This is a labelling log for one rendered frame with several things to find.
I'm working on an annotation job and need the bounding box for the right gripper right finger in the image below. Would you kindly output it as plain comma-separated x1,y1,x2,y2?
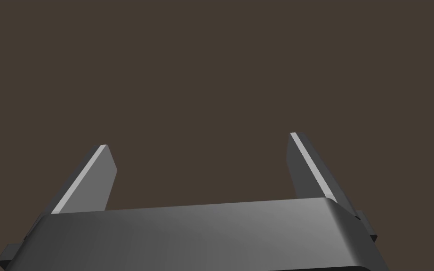
286,132,357,218

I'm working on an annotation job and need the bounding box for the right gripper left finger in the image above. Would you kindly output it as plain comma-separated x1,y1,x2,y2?
45,144,118,215

